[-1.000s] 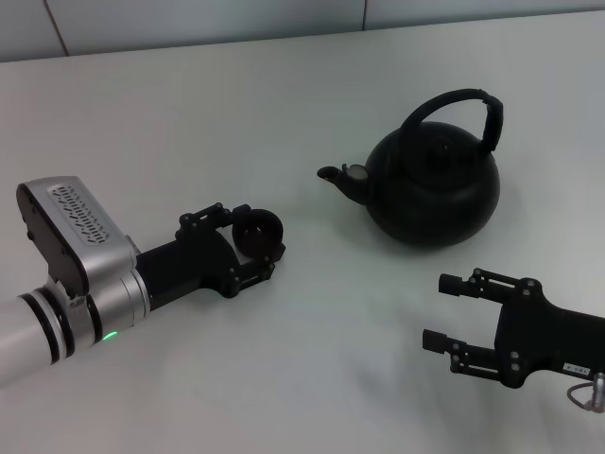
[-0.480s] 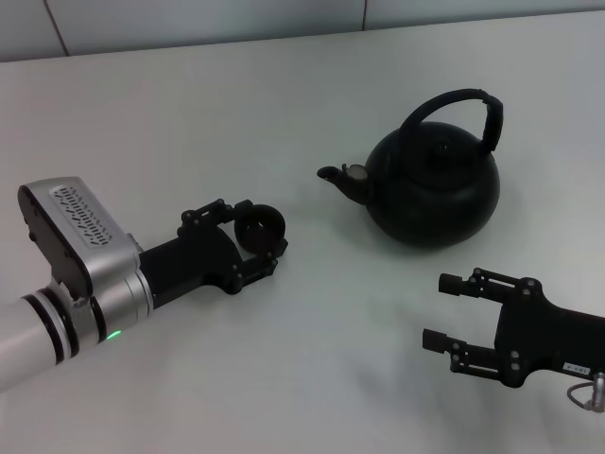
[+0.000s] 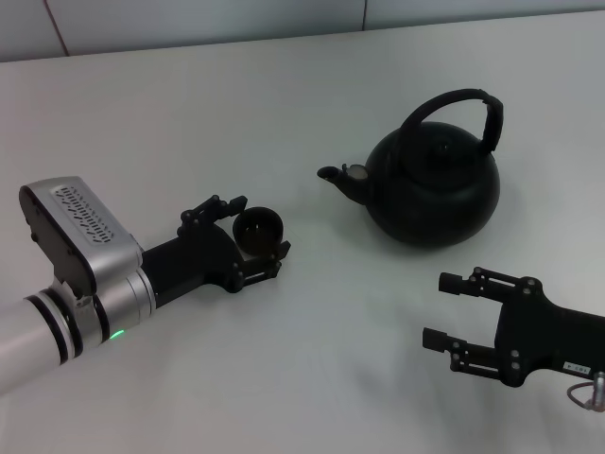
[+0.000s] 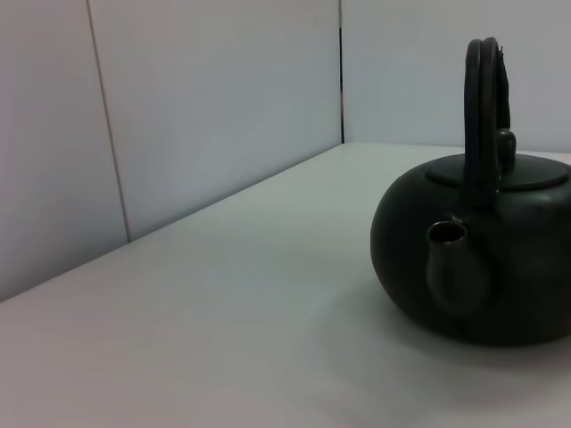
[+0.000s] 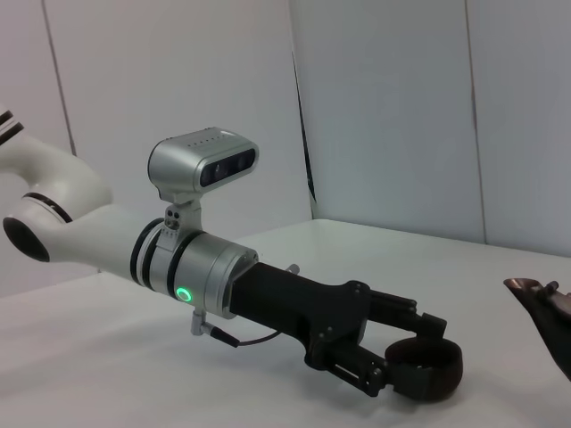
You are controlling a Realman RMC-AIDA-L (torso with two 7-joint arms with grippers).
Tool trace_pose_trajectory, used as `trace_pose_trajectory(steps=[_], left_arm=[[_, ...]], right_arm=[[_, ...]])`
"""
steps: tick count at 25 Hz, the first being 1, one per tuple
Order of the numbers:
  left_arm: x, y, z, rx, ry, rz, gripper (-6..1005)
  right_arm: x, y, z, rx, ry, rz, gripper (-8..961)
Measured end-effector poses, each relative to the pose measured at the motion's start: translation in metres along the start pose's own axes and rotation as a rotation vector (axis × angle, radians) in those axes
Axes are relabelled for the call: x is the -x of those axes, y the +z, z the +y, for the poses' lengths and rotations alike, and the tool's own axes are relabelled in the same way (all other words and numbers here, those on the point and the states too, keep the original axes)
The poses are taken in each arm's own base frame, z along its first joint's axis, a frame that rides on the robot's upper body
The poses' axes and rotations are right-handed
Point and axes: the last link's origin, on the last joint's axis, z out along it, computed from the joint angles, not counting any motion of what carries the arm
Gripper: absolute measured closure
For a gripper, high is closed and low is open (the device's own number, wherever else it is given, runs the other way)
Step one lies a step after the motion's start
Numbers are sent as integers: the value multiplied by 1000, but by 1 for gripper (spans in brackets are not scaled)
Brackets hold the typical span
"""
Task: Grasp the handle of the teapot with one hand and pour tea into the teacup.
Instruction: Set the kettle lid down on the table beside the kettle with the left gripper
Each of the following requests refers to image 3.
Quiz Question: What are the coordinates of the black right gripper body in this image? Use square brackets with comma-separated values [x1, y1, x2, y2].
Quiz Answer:
[493, 282, 605, 389]

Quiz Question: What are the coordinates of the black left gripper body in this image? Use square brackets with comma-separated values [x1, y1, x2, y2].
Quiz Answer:
[141, 221, 238, 308]

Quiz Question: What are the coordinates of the small black teacup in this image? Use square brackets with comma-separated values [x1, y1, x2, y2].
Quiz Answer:
[232, 206, 285, 259]

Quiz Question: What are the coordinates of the black round teapot with handle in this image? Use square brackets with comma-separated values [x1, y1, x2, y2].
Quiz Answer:
[315, 87, 505, 247]

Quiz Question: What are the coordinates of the grey cable with metal plug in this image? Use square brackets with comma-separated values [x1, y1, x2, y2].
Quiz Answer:
[566, 371, 605, 411]

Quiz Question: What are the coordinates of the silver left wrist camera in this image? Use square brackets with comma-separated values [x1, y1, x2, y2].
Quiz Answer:
[18, 176, 143, 299]

